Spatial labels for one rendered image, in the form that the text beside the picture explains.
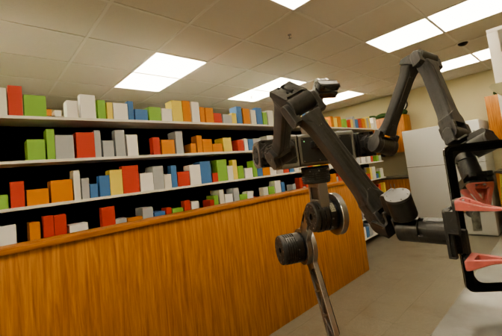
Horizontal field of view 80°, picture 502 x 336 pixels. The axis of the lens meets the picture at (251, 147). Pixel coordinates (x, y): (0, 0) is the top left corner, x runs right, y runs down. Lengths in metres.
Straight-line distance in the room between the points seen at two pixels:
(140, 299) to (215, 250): 0.61
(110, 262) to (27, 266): 0.40
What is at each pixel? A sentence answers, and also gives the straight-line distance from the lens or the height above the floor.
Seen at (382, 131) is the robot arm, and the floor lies 1.49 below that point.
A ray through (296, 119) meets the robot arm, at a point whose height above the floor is 1.51.
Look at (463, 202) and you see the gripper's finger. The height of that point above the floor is 1.27.
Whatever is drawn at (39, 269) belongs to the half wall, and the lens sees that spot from 2.00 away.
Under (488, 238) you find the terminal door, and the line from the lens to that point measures 1.06.
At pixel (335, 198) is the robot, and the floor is 1.21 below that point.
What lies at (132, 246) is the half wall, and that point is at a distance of 2.11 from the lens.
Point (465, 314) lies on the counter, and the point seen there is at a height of 0.94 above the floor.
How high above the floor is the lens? 1.38
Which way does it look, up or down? 5 degrees up
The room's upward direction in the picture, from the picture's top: 6 degrees counter-clockwise
